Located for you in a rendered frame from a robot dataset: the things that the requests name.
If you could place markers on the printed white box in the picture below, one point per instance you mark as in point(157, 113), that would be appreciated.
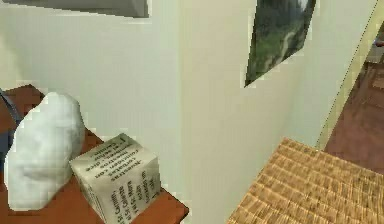
point(120, 180)

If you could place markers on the dark landscape wall picture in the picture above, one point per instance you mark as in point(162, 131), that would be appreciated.
point(278, 36)

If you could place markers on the white pillow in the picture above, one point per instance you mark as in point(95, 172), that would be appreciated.
point(43, 150)

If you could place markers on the red-brown bed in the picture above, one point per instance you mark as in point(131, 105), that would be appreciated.
point(66, 210)

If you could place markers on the grey framed wall picture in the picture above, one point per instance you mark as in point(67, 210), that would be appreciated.
point(100, 6)

